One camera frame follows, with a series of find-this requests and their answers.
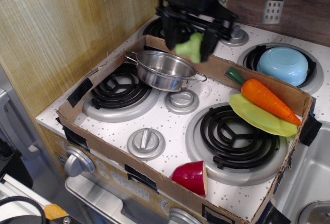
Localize yellow-green toy plate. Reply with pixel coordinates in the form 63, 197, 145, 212
229, 93, 298, 137

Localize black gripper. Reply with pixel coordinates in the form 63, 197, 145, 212
156, 0, 238, 62

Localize brown cardboard fence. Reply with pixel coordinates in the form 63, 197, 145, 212
57, 35, 321, 223

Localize green toy broccoli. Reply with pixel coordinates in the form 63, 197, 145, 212
175, 33, 203, 63

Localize light blue bowl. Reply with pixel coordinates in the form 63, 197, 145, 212
257, 47, 309, 86

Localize back silver stove knob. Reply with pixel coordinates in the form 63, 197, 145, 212
221, 25, 249, 47

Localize silver oven front knob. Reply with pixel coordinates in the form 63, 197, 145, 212
64, 146, 96, 177

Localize back right black burner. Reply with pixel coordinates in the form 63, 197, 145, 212
238, 43, 317, 87

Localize orange yellow object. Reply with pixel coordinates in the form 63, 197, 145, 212
43, 204, 68, 220

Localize steel sink basin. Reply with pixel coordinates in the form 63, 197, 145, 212
274, 121, 329, 223

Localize silver stove knob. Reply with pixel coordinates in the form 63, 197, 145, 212
164, 90, 199, 115
127, 128, 166, 161
221, 25, 249, 47

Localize orange toy carrot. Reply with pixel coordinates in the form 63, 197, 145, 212
225, 67, 302, 126

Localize small steel pan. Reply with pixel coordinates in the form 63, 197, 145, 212
124, 50, 207, 92

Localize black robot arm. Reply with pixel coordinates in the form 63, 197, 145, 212
156, 0, 238, 62

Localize middle silver stove knob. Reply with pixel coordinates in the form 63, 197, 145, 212
164, 90, 199, 115

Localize hanging silver grater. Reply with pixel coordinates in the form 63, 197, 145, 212
261, 0, 285, 25

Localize black cable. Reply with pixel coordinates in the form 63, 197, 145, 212
0, 196, 47, 224

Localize back left black burner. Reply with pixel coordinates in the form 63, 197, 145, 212
143, 18, 197, 43

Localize front silver stove knob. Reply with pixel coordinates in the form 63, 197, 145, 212
127, 128, 166, 161

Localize red toy apple half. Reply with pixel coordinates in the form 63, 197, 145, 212
170, 161, 208, 197

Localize silver oven knob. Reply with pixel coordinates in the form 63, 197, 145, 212
64, 146, 96, 177
168, 208, 194, 224

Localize silver oven door handle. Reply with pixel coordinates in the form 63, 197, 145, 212
65, 175, 134, 223

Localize front right black burner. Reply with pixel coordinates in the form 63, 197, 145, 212
200, 105, 280, 170

